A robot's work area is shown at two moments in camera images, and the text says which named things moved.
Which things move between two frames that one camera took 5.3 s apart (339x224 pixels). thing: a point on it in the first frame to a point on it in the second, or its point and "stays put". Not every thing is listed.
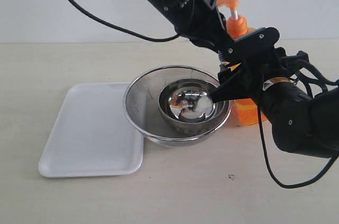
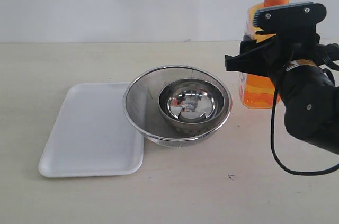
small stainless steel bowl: (187, 104) stays put
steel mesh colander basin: (141, 105) stays put
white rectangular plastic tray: (91, 136) stays put
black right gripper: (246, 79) to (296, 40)
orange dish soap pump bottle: (248, 111) to (258, 91)
